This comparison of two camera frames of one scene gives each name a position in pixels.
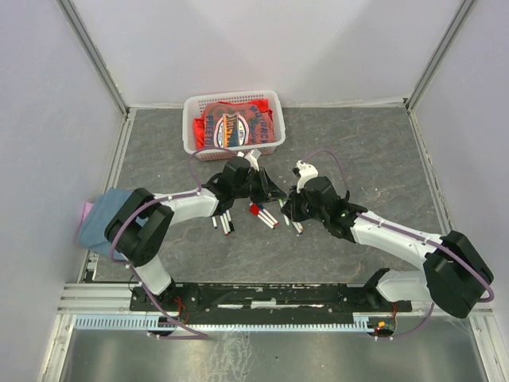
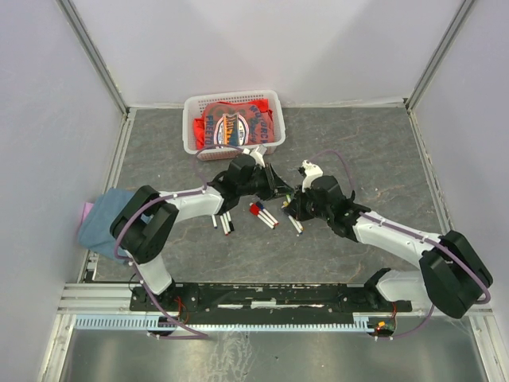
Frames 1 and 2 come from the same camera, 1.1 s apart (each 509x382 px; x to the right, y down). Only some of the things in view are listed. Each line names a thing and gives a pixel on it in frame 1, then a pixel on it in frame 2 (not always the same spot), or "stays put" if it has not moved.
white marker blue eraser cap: [287, 220] → [296, 224]
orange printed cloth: [224, 125] stays put
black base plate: [269, 301] stays put
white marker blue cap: [269, 215] stays put
